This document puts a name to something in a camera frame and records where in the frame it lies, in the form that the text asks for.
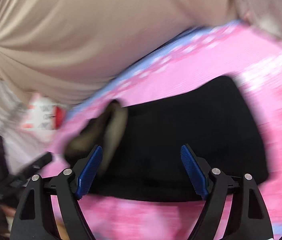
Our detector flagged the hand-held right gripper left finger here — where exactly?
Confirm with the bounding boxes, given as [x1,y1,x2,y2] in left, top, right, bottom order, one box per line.
[11,144,103,240]

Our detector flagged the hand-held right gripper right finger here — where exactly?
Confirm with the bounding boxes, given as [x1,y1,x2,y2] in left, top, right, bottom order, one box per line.
[180,144,274,240]

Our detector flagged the black pants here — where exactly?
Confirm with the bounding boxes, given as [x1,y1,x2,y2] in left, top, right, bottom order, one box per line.
[91,76,269,202]

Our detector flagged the tan garment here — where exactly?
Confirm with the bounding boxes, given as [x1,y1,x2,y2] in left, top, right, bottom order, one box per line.
[65,99,129,175]

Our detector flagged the cat face pillow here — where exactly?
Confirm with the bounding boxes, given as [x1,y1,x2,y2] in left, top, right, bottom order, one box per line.
[22,94,65,132]

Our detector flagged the pink rose print bedsheet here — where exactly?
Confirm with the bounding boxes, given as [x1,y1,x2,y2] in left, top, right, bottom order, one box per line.
[41,20,282,240]

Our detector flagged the beige blanket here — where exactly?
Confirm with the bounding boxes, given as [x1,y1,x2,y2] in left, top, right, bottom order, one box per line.
[0,0,282,105]

